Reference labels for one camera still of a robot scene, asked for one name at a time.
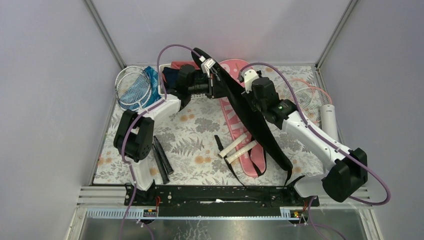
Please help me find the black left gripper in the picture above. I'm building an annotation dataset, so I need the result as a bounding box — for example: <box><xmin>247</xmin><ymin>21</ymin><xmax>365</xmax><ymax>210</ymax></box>
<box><xmin>186</xmin><ymin>73</ymin><xmax>230</xmax><ymax>99</ymax></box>

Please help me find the black Crossway racket bag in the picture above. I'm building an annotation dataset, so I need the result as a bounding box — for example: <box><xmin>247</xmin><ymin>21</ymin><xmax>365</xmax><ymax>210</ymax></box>
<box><xmin>211</xmin><ymin>63</ymin><xmax>293</xmax><ymax>184</ymax></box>

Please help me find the white shuttlecock tube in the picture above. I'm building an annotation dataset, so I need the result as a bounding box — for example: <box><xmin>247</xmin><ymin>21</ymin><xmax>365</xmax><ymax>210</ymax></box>
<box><xmin>320</xmin><ymin>104</ymin><xmax>339</xmax><ymax>142</ymax></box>

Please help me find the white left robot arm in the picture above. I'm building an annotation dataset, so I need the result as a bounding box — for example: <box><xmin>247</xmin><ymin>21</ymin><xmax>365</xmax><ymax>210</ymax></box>
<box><xmin>113</xmin><ymin>64</ymin><xmax>225</xmax><ymax>206</ymax></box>

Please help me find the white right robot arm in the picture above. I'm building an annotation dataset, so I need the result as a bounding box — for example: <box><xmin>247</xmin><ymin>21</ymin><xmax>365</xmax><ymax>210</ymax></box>
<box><xmin>242</xmin><ymin>75</ymin><xmax>368</xmax><ymax>206</ymax></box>

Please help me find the white perforated plastic basket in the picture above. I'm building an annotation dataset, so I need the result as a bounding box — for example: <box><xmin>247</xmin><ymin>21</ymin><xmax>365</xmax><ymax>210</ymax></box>
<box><xmin>157</xmin><ymin>63</ymin><xmax>206</xmax><ymax>100</ymax></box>

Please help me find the navy folded clothing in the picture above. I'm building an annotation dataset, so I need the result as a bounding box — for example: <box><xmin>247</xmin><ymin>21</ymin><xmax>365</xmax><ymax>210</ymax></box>
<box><xmin>162</xmin><ymin>66</ymin><xmax>180</xmax><ymax>93</ymax></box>

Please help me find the coral folded clothing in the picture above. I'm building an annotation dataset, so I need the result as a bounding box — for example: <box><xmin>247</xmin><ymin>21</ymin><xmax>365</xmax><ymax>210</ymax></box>
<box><xmin>170</xmin><ymin>61</ymin><xmax>201</xmax><ymax>70</ymax></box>

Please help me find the pink racket white grip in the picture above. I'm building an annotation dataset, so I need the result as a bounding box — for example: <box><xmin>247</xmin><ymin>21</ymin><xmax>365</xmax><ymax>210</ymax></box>
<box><xmin>218</xmin><ymin>78</ymin><xmax>315</xmax><ymax>158</ymax></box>
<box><xmin>276</xmin><ymin>86</ymin><xmax>332</xmax><ymax>127</ymax></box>

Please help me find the blue patterned cloth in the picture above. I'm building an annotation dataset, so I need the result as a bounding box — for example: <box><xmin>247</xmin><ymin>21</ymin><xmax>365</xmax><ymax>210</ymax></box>
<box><xmin>115</xmin><ymin>65</ymin><xmax>161</xmax><ymax>111</ymax></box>

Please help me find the floral table mat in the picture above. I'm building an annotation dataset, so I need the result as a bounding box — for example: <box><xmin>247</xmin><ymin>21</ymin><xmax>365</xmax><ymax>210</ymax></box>
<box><xmin>92</xmin><ymin>66</ymin><xmax>324</xmax><ymax>186</ymax></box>

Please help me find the pink racket bag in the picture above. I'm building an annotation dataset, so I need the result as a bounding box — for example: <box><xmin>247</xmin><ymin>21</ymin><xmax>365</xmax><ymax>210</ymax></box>
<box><xmin>219</xmin><ymin>59</ymin><xmax>267</xmax><ymax>177</ymax></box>

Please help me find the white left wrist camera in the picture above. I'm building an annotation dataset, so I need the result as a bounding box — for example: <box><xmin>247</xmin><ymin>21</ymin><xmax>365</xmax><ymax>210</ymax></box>
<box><xmin>199</xmin><ymin>56</ymin><xmax>216</xmax><ymax>78</ymax></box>

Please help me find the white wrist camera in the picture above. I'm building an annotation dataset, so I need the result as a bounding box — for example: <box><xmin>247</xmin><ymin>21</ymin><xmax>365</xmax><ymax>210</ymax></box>
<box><xmin>199</xmin><ymin>56</ymin><xmax>216</xmax><ymax>78</ymax></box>
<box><xmin>237</xmin><ymin>69</ymin><xmax>260</xmax><ymax>93</ymax></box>

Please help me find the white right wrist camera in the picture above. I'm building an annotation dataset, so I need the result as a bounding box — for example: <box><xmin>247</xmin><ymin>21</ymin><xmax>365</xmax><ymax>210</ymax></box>
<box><xmin>237</xmin><ymin>69</ymin><xmax>260</xmax><ymax>93</ymax></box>

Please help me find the black bag shoulder strap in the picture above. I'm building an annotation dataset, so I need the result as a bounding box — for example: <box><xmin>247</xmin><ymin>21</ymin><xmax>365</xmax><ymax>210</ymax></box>
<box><xmin>213</xmin><ymin>134</ymin><xmax>294</xmax><ymax>187</ymax></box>

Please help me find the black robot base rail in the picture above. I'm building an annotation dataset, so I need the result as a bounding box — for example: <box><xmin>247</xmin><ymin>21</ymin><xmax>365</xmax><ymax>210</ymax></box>
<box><xmin>123</xmin><ymin>183</ymin><xmax>320</xmax><ymax>218</ymax></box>

